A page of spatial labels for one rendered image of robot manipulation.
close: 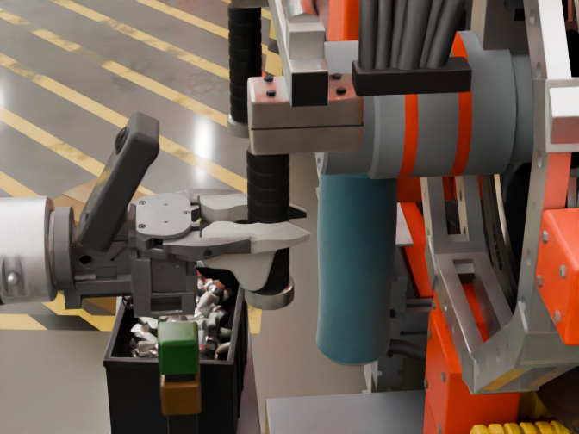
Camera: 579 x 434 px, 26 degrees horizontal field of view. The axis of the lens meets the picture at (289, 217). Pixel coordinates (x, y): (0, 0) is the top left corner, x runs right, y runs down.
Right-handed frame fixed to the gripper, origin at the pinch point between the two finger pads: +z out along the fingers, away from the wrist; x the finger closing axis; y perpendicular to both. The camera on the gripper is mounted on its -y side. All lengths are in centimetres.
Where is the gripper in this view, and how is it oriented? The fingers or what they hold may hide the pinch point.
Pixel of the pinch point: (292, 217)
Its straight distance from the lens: 106.9
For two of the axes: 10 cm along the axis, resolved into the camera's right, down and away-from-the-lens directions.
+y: 0.0, 8.7, 5.0
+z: 10.0, -0.4, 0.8
